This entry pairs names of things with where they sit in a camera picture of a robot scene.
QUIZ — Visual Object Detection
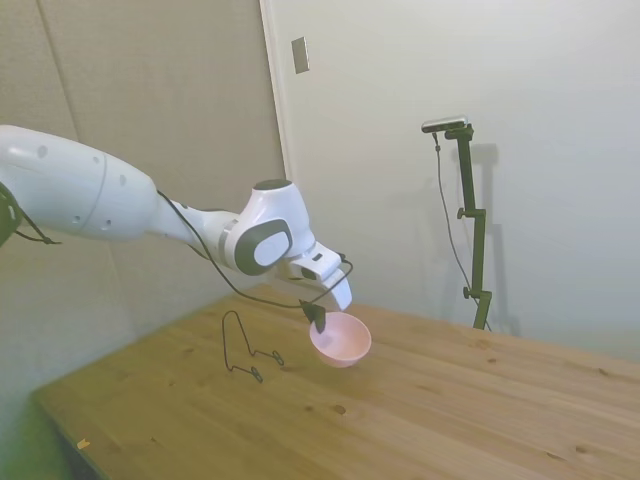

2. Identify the pink plastic bowl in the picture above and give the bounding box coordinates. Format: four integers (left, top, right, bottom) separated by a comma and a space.
308, 313, 373, 371

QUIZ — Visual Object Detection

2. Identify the silver exterior camera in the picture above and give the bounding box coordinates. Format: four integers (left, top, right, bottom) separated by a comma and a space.
420, 114, 471, 135

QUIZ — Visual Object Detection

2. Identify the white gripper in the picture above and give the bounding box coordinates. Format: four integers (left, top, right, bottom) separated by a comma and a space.
286, 241, 356, 334

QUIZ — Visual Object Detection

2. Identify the black wire dish rack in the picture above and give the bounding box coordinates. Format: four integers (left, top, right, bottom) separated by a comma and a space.
220, 310, 288, 385

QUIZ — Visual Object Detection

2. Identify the jointed dark camera mount arm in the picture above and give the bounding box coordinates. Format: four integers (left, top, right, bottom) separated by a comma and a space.
444, 124, 494, 331

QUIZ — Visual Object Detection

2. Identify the grey wall plate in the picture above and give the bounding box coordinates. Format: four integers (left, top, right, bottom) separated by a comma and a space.
290, 35, 312, 76

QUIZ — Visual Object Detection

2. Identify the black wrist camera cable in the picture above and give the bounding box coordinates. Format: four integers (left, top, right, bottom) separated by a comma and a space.
156, 188, 356, 309

